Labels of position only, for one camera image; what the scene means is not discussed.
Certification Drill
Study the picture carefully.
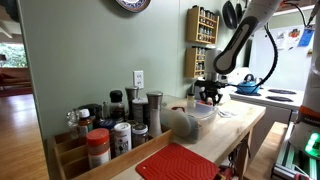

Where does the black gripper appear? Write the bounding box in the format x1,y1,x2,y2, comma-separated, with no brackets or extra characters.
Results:
199,85,224,106

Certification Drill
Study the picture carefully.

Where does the clear plastic container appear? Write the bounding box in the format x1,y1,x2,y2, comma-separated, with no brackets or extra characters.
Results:
160,94,220,144

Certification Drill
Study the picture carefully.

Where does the black stove burner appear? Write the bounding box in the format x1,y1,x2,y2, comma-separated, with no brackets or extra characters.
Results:
235,91,263,97
267,88,298,95
265,95,294,103

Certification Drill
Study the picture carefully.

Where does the blue kettle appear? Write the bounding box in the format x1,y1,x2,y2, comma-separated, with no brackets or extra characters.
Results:
236,73,261,95

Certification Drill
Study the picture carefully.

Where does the wooden spice rack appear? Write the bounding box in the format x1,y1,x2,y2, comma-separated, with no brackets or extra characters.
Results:
184,46,209,79
185,5,220,45

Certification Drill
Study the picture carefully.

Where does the white stove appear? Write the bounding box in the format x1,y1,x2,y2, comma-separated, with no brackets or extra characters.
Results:
226,68,305,111

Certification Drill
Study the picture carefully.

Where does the steel pepper mill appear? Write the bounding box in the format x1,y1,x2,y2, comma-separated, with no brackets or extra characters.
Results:
146,91,164,138

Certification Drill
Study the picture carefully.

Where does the tall white lid jar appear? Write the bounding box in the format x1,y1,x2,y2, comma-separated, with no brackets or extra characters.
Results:
132,97,149,124

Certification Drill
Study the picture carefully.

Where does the red silicone mat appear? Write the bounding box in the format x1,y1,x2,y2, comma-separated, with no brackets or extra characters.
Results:
135,142,221,180

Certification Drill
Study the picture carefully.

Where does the dark steel grinder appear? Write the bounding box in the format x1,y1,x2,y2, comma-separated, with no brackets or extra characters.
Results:
124,86,140,121

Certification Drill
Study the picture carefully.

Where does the small white lid glass jar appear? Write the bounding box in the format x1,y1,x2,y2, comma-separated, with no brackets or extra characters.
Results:
131,123,149,149

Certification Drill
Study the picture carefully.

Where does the black frying pan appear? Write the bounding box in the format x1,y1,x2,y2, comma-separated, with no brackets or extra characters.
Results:
222,0,238,30
234,2,244,21

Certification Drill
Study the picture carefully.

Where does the white refrigerator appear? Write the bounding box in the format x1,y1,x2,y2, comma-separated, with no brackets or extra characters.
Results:
249,23,318,91

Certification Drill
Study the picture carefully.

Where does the white paper sheet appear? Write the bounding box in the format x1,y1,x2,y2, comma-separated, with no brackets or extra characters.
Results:
276,31,288,51

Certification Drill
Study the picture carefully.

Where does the black cap glass bottle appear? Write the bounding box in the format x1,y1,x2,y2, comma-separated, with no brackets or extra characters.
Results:
109,89,127,123

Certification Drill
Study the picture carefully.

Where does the wooden spice tray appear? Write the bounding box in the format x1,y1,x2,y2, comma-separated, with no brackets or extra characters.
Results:
46,128,175,180

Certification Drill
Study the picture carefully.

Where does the white spice shaker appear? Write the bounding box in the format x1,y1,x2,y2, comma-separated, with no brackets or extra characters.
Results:
113,122,133,157

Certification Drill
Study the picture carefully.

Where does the colourful magnet picture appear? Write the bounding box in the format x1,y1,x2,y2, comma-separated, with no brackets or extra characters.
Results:
288,28,301,43

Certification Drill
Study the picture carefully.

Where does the blue lid jar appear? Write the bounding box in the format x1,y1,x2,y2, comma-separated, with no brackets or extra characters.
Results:
98,118,118,159

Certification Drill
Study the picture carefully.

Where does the blue paper sheet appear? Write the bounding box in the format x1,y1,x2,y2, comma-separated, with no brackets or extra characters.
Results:
297,27,314,48

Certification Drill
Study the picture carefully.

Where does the black lid jar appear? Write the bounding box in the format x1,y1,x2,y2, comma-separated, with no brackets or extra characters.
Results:
78,103,103,129

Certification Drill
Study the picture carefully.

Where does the orange lid spice jar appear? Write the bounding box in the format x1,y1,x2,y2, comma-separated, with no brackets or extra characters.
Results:
85,128,112,169

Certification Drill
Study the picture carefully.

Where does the white cap sauce bottle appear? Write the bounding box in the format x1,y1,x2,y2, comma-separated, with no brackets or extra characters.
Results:
77,108,94,138

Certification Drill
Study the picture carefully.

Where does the clear glass shaker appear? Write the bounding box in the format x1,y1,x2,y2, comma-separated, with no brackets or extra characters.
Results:
65,109,81,139

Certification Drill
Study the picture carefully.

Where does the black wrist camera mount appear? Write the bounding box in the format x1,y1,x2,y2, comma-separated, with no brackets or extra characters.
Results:
194,79,231,88

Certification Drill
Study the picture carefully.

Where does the white wall outlet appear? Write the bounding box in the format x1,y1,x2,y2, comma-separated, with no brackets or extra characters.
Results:
133,70,145,90

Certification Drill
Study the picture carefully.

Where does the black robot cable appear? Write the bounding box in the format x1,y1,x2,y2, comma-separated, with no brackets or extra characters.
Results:
229,1,316,95

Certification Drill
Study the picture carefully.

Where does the aluminium robot stand frame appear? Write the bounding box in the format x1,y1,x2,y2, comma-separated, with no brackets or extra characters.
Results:
271,124,320,180

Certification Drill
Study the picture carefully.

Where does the decorative wall plate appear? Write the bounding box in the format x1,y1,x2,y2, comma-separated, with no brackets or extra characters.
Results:
115,0,152,13

